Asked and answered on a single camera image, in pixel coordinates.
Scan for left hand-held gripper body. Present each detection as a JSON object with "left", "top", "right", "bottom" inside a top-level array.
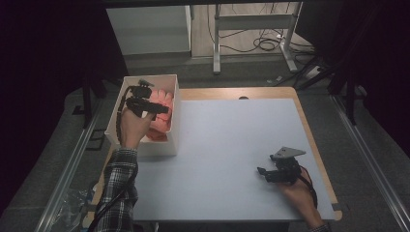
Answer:
[{"left": 125, "top": 78, "right": 156, "bottom": 118}]

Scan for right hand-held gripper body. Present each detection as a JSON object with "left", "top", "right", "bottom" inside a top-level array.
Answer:
[{"left": 269, "top": 146, "right": 308, "bottom": 186}]

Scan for pink glove with red print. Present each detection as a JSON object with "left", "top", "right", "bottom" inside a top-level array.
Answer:
[{"left": 146, "top": 89, "right": 175, "bottom": 133}]

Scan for white box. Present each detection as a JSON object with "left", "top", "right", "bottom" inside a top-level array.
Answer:
[{"left": 104, "top": 73, "right": 182, "bottom": 158}]

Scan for person's left hand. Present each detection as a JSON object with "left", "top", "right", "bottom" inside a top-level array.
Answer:
[{"left": 118, "top": 106, "right": 157, "bottom": 150}]

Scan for person's right hand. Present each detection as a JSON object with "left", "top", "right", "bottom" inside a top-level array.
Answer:
[{"left": 278, "top": 167, "right": 325, "bottom": 230}]

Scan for pale blue table mat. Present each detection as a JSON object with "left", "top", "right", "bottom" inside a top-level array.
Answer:
[{"left": 132, "top": 98, "right": 337, "bottom": 222}]

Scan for black metal stand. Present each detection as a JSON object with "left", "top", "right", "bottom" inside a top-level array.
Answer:
[
  {"left": 72, "top": 72, "right": 107, "bottom": 130},
  {"left": 328, "top": 72, "right": 366, "bottom": 126}
]

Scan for white cabinet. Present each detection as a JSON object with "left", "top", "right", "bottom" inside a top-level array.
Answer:
[{"left": 105, "top": 4, "right": 193, "bottom": 56}]

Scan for white power strip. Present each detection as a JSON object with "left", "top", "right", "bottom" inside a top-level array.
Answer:
[{"left": 304, "top": 65, "right": 323, "bottom": 80}]

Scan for clear plastic bag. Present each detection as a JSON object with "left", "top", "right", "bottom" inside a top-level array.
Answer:
[{"left": 54, "top": 185, "right": 98, "bottom": 231}]

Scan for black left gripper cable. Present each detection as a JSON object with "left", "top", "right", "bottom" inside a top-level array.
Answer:
[{"left": 86, "top": 84, "right": 138, "bottom": 232}]

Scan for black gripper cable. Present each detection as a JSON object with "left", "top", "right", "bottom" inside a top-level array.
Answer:
[
  {"left": 299, "top": 164, "right": 319, "bottom": 210},
  {"left": 86, "top": 84, "right": 138, "bottom": 232}
]

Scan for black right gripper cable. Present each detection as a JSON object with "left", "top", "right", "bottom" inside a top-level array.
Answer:
[{"left": 299, "top": 164, "right": 319, "bottom": 210}]

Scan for aluminium floor rail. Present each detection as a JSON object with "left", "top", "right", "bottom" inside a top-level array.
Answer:
[
  {"left": 33, "top": 98, "right": 105, "bottom": 232},
  {"left": 330, "top": 95, "right": 410, "bottom": 232}
]

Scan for black floor cables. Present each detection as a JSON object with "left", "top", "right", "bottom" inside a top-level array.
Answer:
[{"left": 206, "top": 2, "right": 318, "bottom": 56}]

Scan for grey metal desk frame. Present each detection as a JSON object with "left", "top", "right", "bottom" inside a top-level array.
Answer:
[{"left": 212, "top": 1, "right": 305, "bottom": 75}]

